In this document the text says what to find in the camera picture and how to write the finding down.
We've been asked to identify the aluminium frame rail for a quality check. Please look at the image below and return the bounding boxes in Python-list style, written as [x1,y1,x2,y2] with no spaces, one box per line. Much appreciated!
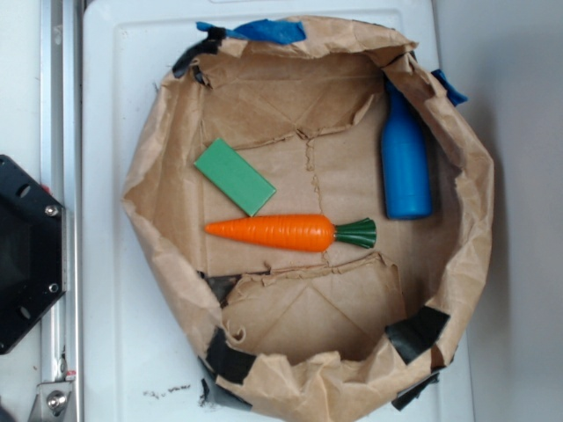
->
[40,1,87,421]

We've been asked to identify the brown paper bag tray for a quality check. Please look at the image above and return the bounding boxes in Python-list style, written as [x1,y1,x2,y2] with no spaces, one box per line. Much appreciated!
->
[122,16,494,421]

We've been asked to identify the orange toy carrot green top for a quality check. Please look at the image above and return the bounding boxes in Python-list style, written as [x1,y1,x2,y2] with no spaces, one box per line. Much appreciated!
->
[205,215,377,252]

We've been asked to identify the white plastic board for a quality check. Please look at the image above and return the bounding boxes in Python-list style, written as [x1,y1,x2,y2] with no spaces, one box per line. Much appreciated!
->
[81,0,477,422]

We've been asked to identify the black tape piece lower left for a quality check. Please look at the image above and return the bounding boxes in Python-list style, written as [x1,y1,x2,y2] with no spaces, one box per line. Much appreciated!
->
[205,328,257,385]

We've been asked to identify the black tape piece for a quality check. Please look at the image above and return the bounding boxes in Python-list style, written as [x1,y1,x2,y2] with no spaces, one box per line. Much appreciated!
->
[384,306,450,365]
[205,328,257,385]
[172,26,226,79]

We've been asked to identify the metal corner bracket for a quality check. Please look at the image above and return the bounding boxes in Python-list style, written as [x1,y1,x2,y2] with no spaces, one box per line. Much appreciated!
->
[27,382,77,422]

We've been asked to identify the blue toy bottle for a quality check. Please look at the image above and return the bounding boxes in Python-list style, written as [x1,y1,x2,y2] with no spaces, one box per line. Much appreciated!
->
[381,81,432,220]

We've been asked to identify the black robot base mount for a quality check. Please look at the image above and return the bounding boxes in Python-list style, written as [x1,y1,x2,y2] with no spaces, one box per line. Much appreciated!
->
[1,155,64,355]

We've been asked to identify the blue tape piece right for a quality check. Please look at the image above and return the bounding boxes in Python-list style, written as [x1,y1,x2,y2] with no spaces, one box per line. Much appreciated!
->
[431,69,469,106]

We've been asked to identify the blue tape piece top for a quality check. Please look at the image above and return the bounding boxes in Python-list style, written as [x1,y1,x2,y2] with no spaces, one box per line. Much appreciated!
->
[196,19,307,45]

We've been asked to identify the black tape piece upper left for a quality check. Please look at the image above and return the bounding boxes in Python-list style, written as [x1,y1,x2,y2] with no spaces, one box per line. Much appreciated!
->
[172,26,226,79]

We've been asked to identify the green rectangular block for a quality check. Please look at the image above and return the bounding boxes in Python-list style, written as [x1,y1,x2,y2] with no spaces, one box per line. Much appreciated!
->
[194,138,276,216]

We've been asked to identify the blue tape piece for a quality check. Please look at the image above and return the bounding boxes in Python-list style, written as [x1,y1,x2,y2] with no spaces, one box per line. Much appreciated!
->
[431,69,469,106]
[196,19,307,45]

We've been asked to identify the black tape piece lower right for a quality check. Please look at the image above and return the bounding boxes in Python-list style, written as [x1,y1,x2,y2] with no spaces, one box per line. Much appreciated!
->
[384,306,450,365]

